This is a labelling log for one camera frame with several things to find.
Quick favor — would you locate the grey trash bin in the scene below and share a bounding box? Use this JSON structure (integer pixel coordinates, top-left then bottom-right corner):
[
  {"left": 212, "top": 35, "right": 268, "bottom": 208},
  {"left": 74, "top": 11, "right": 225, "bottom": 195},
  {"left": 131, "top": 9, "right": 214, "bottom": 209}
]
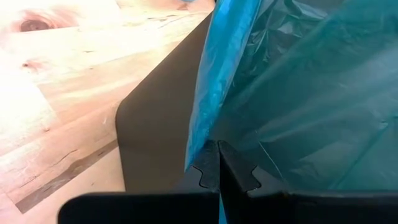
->
[{"left": 114, "top": 11, "right": 218, "bottom": 193}]

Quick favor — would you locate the teal trash bag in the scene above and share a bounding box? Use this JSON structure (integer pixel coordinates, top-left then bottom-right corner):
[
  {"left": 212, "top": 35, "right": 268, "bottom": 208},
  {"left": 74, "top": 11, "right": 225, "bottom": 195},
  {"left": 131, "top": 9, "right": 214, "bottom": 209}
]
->
[{"left": 184, "top": 0, "right": 398, "bottom": 224}]

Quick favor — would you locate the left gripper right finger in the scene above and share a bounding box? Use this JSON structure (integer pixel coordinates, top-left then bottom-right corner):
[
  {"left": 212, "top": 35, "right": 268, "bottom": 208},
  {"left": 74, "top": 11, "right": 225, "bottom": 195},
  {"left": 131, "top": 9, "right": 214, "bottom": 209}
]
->
[{"left": 218, "top": 139, "right": 398, "bottom": 224}]

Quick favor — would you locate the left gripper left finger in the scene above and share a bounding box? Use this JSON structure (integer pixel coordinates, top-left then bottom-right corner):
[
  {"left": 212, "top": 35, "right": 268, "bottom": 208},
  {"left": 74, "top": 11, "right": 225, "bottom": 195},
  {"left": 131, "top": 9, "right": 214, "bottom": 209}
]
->
[{"left": 57, "top": 139, "right": 221, "bottom": 224}]

